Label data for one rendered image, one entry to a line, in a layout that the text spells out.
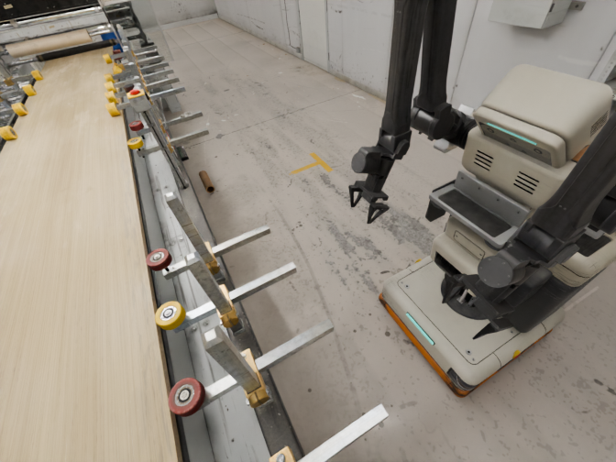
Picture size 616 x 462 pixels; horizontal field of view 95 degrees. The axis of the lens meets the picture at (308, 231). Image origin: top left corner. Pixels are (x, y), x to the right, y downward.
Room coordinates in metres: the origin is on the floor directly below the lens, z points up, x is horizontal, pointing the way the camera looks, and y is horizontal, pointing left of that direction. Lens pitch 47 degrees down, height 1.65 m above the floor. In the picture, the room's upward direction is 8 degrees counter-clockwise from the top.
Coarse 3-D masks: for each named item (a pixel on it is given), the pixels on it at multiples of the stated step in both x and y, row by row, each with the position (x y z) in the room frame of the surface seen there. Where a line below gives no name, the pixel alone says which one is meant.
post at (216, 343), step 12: (204, 336) 0.23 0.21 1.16; (216, 336) 0.23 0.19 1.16; (204, 348) 0.21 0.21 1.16; (216, 348) 0.22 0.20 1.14; (228, 348) 0.22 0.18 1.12; (216, 360) 0.21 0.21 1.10; (228, 360) 0.22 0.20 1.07; (240, 360) 0.22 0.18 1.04; (228, 372) 0.21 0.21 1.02; (240, 372) 0.22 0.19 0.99; (252, 372) 0.24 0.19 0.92; (240, 384) 0.21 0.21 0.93; (252, 384) 0.22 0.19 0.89
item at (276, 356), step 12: (324, 324) 0.36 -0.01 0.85; (300, 336) 0.34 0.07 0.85; (312, 336) 0.33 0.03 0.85; (276, 348) 0.32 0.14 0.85; (288, 348) 0.31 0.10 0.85; (300, 348) 0.31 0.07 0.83; (264, 360) 0.29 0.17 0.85; (276, 360) 0.28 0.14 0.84; (216, 384) 0.24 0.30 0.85; (228, 384) 0.24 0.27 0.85; (216, 396) 0.22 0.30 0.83
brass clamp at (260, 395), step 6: (246, 354) 0.31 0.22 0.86; (252, 354) 0.32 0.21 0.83; (246, 360) 0.29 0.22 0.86; (252, 360) 0.29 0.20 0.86; (252, 366) 0.27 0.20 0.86; (258, 372) 0.26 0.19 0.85; (258, 378) 0.24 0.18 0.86; (264, 384) 0.23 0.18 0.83; (252, 390) 0.21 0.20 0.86; (258, 390) 0.21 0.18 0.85; (264, 390) 0.21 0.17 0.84; (246, 396) 0.20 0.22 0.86; (252, 396) 0.20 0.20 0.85; (258, 396) 0.20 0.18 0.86; (264, 396) 0.20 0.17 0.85; (252, 402) 0.19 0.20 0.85; (258, 402) 0.19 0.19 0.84; (264, 402) 0.19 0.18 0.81
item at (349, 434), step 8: (376, 408) 0.14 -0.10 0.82; (368, 416) 0.13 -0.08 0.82; (376, 416) 0.13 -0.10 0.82; (384, 416) 0.12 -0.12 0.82; (352, 424) 0.12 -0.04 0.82; (360, 424) 0.11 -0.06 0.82; (368, 424) 0.11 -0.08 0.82; (376, 424) 0.11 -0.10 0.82; (344, 432) 0.10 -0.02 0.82; (352, 432) 0.10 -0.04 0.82; (360, 432) 0.10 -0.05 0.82; (328, 440) 0.09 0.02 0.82; (336, 440) 0.09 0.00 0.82; (344, 440) 0.09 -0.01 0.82; (352, 440) 0.09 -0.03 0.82; (320, 448) 0.08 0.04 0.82; (328, 448) 0.08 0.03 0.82; (336, 448) 0.08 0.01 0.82; (344, 448) 0.08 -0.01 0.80; (304, 456) 0.07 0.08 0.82; (312, 456) 0.07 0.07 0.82; (320, 456) 0.06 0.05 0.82; (328, 456) 0.06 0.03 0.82
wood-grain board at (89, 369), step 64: (64, 64) 3.64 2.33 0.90; (64, 128) 1.93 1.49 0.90; (0, 192) 1.26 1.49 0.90; (64, 192) 1.17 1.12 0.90; (128, 192) 1.10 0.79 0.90; (0, 256) 0.80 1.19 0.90; (64, 256) 0.75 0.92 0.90; (128, 256) 0.70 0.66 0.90; (0, 320) 0.51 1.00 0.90; (64, 320) 0.47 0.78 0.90; (128, 320) 0.44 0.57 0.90; (0, 384) 0.31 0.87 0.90; (64, 384) 0.28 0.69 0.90; (128, 384) 0.26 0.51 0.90; (0, 448) 0.16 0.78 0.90; (64, 448) 0.14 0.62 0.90; (128, 448) 0.12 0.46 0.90
